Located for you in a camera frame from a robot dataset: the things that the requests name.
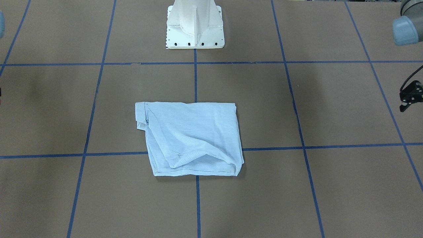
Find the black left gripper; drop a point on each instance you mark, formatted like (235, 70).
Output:
(410, 95)

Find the light blue button shirt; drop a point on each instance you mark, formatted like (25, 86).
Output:
(191, 138)

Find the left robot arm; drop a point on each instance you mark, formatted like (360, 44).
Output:
(408, 30)

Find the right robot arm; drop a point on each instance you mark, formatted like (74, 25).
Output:
(2, 24)

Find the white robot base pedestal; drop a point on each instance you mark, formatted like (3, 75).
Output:
(194, 24)

